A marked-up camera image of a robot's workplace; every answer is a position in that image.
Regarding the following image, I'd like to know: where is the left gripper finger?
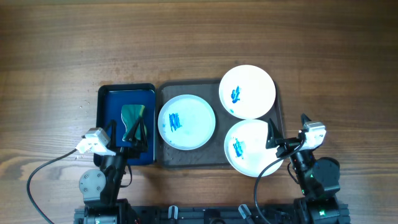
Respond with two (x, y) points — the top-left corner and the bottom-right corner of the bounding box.
(124, 117), (148, 148)
(104, 119), (117, 150)

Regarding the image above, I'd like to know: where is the green yellow sponge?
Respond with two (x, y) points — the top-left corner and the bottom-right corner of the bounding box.
(121, 105), (146, 141)

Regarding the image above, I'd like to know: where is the white plate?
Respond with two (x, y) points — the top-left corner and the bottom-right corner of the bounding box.
(157, 95), (216, 151)
(224, 119), (277, 177)
(219, 65), (276, 119)

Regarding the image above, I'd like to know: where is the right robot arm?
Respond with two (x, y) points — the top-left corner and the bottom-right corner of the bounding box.
(266, 114), (349, 223)

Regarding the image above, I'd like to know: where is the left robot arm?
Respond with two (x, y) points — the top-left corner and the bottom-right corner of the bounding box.
(73, 117), (148, 224)

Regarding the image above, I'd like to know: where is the black water basin tray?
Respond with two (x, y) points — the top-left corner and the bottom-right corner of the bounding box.
(96, 83), (156, 166)

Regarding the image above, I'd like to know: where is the brown serving tray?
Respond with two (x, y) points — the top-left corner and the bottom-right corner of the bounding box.
(155, 78), (285, 170)

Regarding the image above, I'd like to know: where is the right black cable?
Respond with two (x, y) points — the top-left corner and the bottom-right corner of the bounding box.
(253, 136), (307, 224)

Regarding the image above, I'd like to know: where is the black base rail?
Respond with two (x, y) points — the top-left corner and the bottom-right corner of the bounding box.
(73, 203), (351, 224)

